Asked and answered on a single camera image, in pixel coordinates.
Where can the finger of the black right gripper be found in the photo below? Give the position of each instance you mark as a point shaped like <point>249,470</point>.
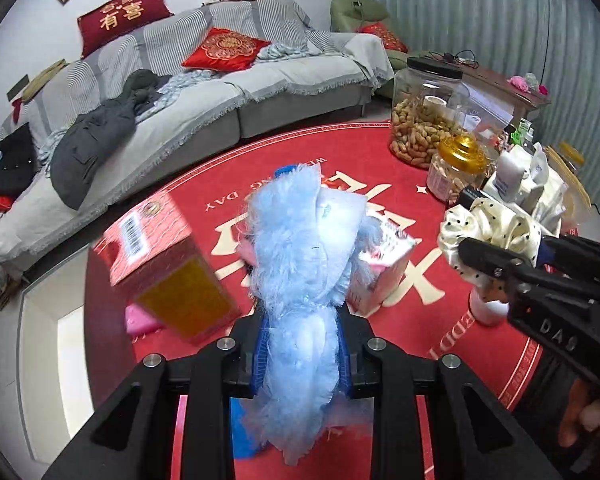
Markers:
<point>499,262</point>

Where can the red cushion on armchair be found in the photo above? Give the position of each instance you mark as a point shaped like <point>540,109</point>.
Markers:
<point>389,40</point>

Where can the cream polka dot scrunchie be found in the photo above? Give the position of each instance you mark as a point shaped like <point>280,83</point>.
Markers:
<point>492,223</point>

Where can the dark grey jacket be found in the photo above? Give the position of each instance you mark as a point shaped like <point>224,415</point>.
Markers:
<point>96,135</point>

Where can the grey covered sofa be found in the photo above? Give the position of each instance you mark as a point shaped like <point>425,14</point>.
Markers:
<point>304,72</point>

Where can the large peanut jar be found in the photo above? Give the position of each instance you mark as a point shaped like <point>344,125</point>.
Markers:
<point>429,105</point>

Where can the grey storage box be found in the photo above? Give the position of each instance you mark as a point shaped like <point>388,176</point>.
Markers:
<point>54,394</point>

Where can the khaki cloth on sofa back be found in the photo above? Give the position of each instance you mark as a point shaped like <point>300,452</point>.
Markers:
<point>41,79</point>

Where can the white bottles and packets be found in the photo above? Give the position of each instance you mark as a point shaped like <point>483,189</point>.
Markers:
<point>542,187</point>

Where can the red and yellow carton box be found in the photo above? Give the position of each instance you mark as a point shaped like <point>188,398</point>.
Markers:
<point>155,263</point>

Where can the small jar with gold lid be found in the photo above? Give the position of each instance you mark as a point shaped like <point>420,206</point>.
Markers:
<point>458,162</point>

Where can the green armchair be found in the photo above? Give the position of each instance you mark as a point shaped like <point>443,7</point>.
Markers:
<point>365,20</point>

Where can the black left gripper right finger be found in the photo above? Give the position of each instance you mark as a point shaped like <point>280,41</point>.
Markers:
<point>439,404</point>

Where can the pink foam block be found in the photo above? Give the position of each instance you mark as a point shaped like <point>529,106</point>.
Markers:
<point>139,323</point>

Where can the red embroidered square cushion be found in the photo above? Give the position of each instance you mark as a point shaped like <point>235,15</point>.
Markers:
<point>225,51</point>

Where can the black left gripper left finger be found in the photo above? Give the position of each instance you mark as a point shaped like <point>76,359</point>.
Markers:
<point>131,435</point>

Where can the wooden side table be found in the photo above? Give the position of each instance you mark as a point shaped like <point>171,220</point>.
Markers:
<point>492,92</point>

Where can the light blue fluffy cloth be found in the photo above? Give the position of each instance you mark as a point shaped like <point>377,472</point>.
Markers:
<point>306,239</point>

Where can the round red wedding mat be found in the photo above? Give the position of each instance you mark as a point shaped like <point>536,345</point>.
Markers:
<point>292,359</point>

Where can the floral tissue pack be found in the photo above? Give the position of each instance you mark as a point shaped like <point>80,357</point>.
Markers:
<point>380,269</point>

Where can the black garment on sofa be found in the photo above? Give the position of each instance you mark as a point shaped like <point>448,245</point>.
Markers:
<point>18,162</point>

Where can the long red lettered cushion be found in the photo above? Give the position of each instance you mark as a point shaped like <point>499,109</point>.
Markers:
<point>117,18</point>

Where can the person's right hand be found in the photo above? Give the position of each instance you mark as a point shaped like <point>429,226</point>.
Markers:
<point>581,416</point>

